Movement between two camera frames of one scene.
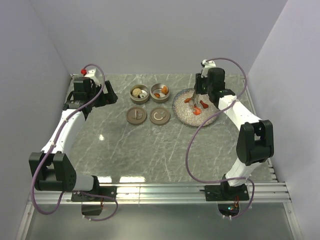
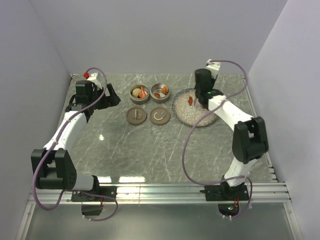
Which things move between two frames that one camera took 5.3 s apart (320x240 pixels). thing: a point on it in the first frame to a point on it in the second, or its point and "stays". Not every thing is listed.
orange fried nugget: [165, 90] stays
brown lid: [136, 116] stays
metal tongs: [195, 98] stays
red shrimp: [196, 110] to [143, 93]
